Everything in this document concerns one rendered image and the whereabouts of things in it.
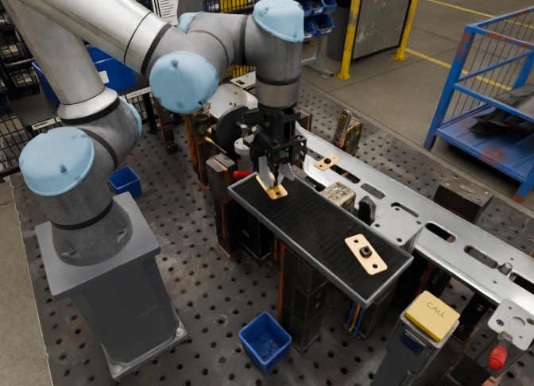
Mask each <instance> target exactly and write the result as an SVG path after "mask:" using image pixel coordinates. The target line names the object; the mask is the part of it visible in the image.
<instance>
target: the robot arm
mask: <svg viewBox="0 0 534 386"><path fill-rule="evenodd" d="M0 1H1V2H2V4H3V5H4V7H5V9H6V11H7V13H8V14H9V16H10V18H11V19H12V21H13V23H14V24H15V26H16V28H17V30H18V32H19V33H20V34H21V36H22V38H23V40H24V42H25V43H26V45H27V46H28V48H29V50H30V52H31V53H32V55H33V57H34V59H35V60H36V62H37V64H38V65H39V67H40V69H41V70H42V72H43V73H44V76H45V78H46V79H47V80H48V82H49V84H50V86H51V87H52V89H53V91H54V92H55V94H56V96H57V98H58V99H59V100H60V105H59V108H58V111H57V114H58V116H59V118H60V120H61V121H62V122H63V124H64V126H65V127H60V128H55V129H50V130H49V131H48V132H47V133H46V134H43V133H41V134H39V135H38V136H36V137H35V138H33V139H32V140H31V141H30V142H29V143H28V144H27V145H26V146H25V147H24V148H23V150H22V152H21V155H20V158H19V166H20V169H21V172H22V174H23V176H24V179H25V182H26V184H27V186H28V187H29V189H30V190H31V191H32V192H33V193H34V195H35V196H36V198H37V200H38V202H39V204H40V205H41V207H42V209H43V210H44V212H45V213H46V215H47V217H48V219H49V221H50V222H51V223H52V243H53V246H54V249H55V250H56V252H57V254H58V255H59V257H60V258H61V260H63V261H64V262H66V263H68V264H72V265H77V266H87V265H93V264H98V263H101V262H104V261H106V260H108V259H110V258H112V257H113V256H115V255H116V254H118V253H119V252H120V251H122V250H123V249H124V248H125V247H126V245H127V244H128V242H129V241H130V239H131V237H132V234H133V224H132V222H131V220H130V216H129V215H128V214H127V212H126V211H125V210H124V209H123V208H122V207H121V206H120V205H119V204H118V203H117V202H116V201H115V200H114V199H113V197H112V195H111V193H110V189H109V187H108V185H107V181H108V179H109V178H110V177H111V176H112V175H113V173H114V172H115V171H116V169H117V168H118V166H119V165H120V164H121V162H123V160H124V159H125V158H126V156H127V155H128V154H129V152H131V151H132V150H133V149H134V147H135V146H136V144H137V141H138V139H139V138H140V136H141V131H142V124H141V118H140V116H139V114H138V112H137V111H136V109H135V108H134V106H133V105H132V104H131V103H130V104H129V103H127V102H126V100H125V99H124V98H122V97H119V96H118V94H117V92H116V91H114V90H112V89H110V88H108V87H105V86H104V84H103V81H102V80H101V77H100V75H99V73H98V71H97V69H96V67H95V65H94V63H93V61H92V59H91V57H90V55H89V52H88V50H87V48H86V46H85V44H84V42H83V40H85V41H86V42H88V43H90V44H92V45H93V46H95V47H96V48H98V49H100V50H101V51H103V52H105V53H106V54H108V55H109V56H112V57H113V58H115V59H116V60H118V61H119V62H121V63H123V64H125V65H126V66H127V67H129V68H131V69H133V70H134V71H136V72H137V73H139V74H141V75H143V76H144V77H146V78H147V79H149V85H150V89H151V91H152V93H153V96H154V97H156V98H157V100H158V101H159V102H160V104H161V105H162V106H163V107H165V108H166V109H168V110H171V111H172V112H175V113H178V114H190V113H193V112H196V111H197V110H199V109H201V108H202V107H203V106H204V104H205V103H206V102H207V101H208V99H209V98H210V97H211V96H212V95H213V94H214V93H215V92H216V89H217V87H218V84H219V82H220V80H221V78H222V77H223V75H224V74H225V72H226V70H227V68H228V67H229V66H230V65H236V66H255V86H256V99H257V108H256V107H253V108H251V109H250V110H247V112H245V113H244V114H242V116H243V119H244V122H245V125H258V126H257V129H256V130H255V131H254V132H253V135H254V137H253V141H251V142H250V161H251V163H252V165H253V167H254V169H255V171H256V173H257V175H258V177H259V179H260V180H261V182H262V183H263V184H264V185H265V186H266V187H267V188H268V189H269V188H270V187H273V178H272V176H271V174H270V171H269V169H270V170H271V171H272V172H273V166H274V165H275V166H274V168H275V169H276V171H275V173H274V179H275V181H276V182H277V186H278V185H280V183H281V181H282V180H283V178H284V177H287V178H288V179H290V180H291V181H293V180H294V179H295V176H294V173H293V171H292V169H291V167H290V164H291V165H294V164H298V163H299V162H300V159H301V160H302V161H303V162H305V157H306V148H307V138H306V137H305V136H304V135H303V134H302V133H301V132H300V131H299V130H298V129H297V128H296V120H298V119H300V115H301V111H300V110H298V109H297V107H298V99H299V95H300V81H301V78H300V73H301V60H302V48H303V40H304V11H303V8H302V6H301V5H300V4H299V3H298V2H295V1H293V0H261V1H259V2H258V3H257V4H256V5H255V7H254V12H253V14H250V15H241V14H212V13H208V12H203V11H201V12H198V13H185V14H183V15H182V16H181V17H180V18H179V21H178V25H177V26H176V27H175V26H173V25H171V24H170V23H168V22H167V21H165V20H164V19H162V18H161V17H159V16H157V15H156V14H155V13H153V12H152V11H150V10H148V9H147V8H145V7H144V6H143V5H141V4H140V3H138V2H136V1H135V0H0ZM82 39H83V40H82ZM260 124H261V125H260ZM301 142H302V143H303V144H304V154H303V153H302V152H301V151H300V150H301Z"/></svg>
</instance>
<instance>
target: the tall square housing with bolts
mask: <svg viewBox="0 0 534 386"><path fill-rule="evenodd" d="M371 228H372V229H374V230H376V231H377V232H378V233H380V234H381V235H383V236H384V237H386V238H387V239H389V240H390V241H391V242H393V243H394V244H396V245H398V246H399V247H401V248H402V249H403V250H404V251H406V252H407V253H409V254H411V255H412V252H413V250H414V248H415V246H416V243H417V241H418V239H419V236H420V234H421V231H422V229H423V228H424V223H423V222H422V221H420V220H419V219H418V218H416V217H414V216H412V215H411V214H410V213H408V212H406V211H405V210H403V209H401V208H399V207H392V208H391V209H390V210H388V211H387V212H386V213H385V214H383V215H382V216H381V217H380V218H379V219H378V220H377V221H375V222H374V223H373V224H372V225H371ZM398 278H399V276H398V277H397V278H396V279H395V280H394V281H393V282H392V283H391V284H390V285H389V286H388V287H387V288H386V289H385V290H384V291H383V292H382V293H381V294H380V295H379V296H378V297H377V298H376V299H375V300H374V301H373V302H372V303H371V304H370V305H369V306H368V307H367V308H366V309H365V310H364V309H363V308H361V307H360V306H359V305H358V304H357V303H356V302H355V301H353V300H352V299H350V303H349V307H348V308H347V312H346V316H345V317H342V316H340V318H343V319H342V321H340V322H341V323H343V325H344V326H346V329H347V328H350V329H349V330H347V331H348V332H350V333H351V334H353V335H354V336H356V337H357V339H358V338H361V339H362V340H364V341H365V340H366V339H367V338H368V337H369V336H373V334H372V333H373V332H375V333H376V332H377V329H378V328H379V329H380V327H383V324H382V323H385V322H386V321H388V320H387V319H386V316H387V315H386V314H385V313H386V311H387V310H388V307H389V304H390V302H391V300H392V298H393V295H394V293H395V291H396V289H397V285H396V283H397V281H398ZM384 320H385V321H384ZM380 324H381V325H380ZM376 328H377V329H376ZM366 341H367V340H366Z"/></svg>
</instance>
